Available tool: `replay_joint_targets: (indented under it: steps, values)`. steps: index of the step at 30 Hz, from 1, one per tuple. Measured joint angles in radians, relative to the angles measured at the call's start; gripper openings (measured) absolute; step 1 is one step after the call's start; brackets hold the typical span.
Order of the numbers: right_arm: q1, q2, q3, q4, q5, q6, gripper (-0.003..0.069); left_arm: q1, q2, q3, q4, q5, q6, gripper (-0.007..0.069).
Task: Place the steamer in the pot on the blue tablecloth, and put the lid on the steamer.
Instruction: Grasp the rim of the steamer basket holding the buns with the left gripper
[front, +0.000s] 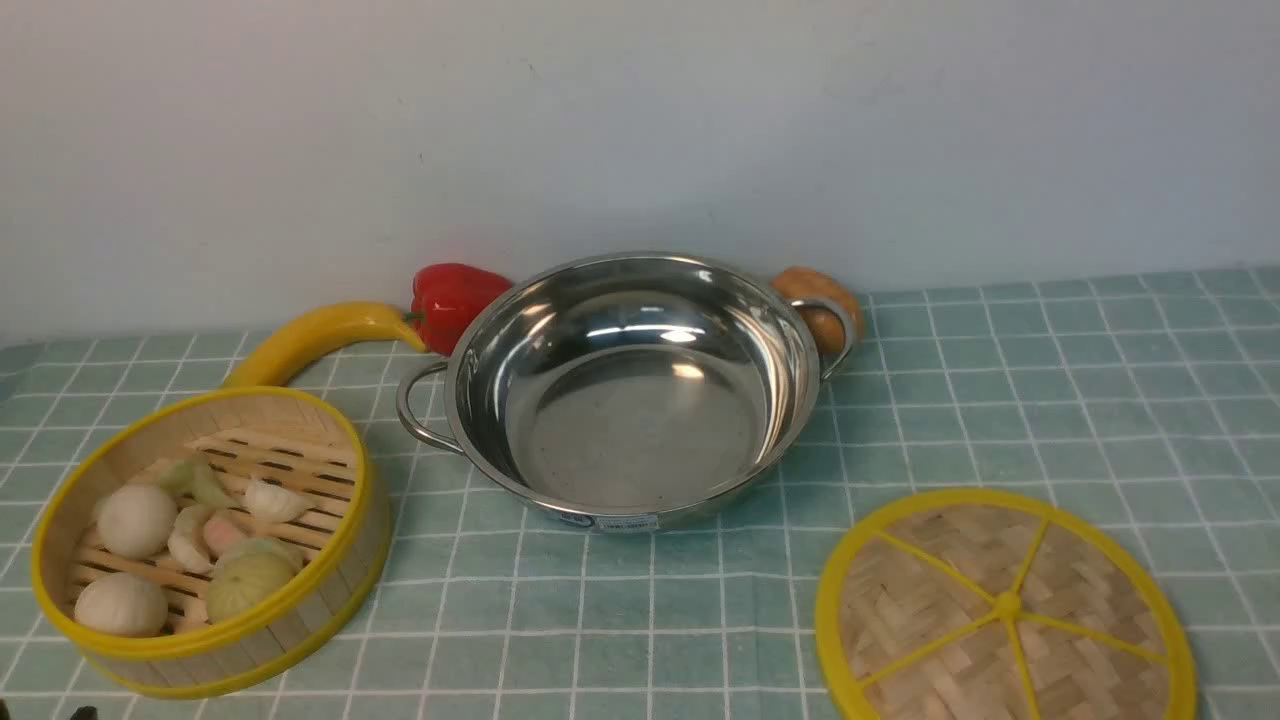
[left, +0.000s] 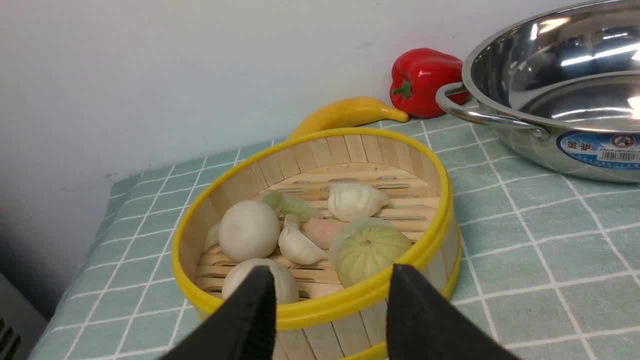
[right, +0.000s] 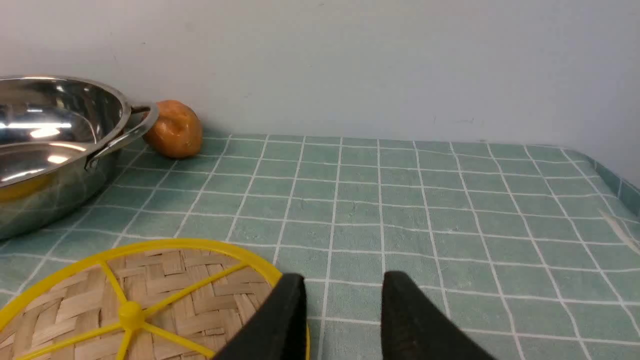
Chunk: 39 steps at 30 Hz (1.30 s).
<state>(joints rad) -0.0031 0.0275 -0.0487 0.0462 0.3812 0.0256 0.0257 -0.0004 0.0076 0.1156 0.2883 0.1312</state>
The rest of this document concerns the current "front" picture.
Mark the green leaf dumpling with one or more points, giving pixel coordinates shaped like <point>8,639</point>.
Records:
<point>195,478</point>

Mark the pinkish white dumpling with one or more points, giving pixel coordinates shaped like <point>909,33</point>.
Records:
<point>221,534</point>

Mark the white round bun front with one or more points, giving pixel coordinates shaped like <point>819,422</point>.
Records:
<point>122,604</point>

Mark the stainless steel pot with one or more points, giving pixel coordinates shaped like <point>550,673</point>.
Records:
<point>628,392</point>

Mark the brown bread roll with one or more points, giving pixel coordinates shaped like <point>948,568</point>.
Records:
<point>802,282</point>

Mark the pale green round bun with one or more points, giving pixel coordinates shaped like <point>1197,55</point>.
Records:
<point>248,574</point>

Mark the white crescent dumpling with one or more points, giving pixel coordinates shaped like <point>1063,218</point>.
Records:
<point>186,543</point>

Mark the yellow rimmed bamboo steamer basket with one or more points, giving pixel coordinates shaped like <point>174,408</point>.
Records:
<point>278,434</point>

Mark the teal checked tablecloth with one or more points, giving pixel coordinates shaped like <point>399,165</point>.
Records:
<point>1146,404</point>

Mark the white pleated dumpling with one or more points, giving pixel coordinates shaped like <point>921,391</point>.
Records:
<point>274,504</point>

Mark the woven bamboo steamer lid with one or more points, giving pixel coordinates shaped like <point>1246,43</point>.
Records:
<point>974,603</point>

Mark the yellow banana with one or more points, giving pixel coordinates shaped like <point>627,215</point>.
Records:
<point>310,336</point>

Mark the red bell pepper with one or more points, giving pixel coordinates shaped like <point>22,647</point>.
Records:
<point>447,298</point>

